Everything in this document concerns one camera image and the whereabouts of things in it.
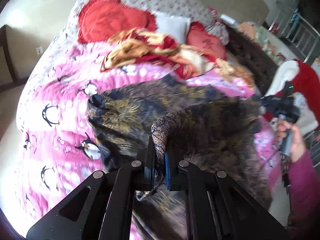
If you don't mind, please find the dark floral patterned garment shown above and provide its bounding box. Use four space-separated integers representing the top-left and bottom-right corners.
87 75 272 239

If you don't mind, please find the magenta right sleeve forearm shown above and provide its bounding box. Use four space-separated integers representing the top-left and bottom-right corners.
289 150 319 239

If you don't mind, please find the right hand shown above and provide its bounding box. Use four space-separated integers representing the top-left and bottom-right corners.
276 119 306 163

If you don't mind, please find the white ornate chair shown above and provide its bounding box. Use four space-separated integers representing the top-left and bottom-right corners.
265 60 320 137

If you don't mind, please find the red cloth on chair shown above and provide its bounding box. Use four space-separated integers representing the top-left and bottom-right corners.
265 59 320 128

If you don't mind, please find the metal stair railing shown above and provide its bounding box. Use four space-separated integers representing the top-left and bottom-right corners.
268 2 319 64

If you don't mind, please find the pink penguin blanket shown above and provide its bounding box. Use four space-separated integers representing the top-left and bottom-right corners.
15 39 283 240

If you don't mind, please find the small red heart pillow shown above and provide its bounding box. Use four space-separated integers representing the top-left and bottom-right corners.
186 22 226 60

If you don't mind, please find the white square pillow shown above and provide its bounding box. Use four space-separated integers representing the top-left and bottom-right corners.
153 12 191 44

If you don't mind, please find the red and gold quilt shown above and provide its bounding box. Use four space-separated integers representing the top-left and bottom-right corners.
100 28 254 89

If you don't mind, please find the floral white pillow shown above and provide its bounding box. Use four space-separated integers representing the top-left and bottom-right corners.
106 0 230 46

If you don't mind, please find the large red heart pillow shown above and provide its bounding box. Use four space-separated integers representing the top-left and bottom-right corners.
78 0 156 44

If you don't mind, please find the dark wooden side table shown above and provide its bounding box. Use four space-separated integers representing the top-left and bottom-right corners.
1 24 19 92

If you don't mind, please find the wall power socket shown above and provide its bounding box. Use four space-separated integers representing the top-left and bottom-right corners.
36 46 43 55

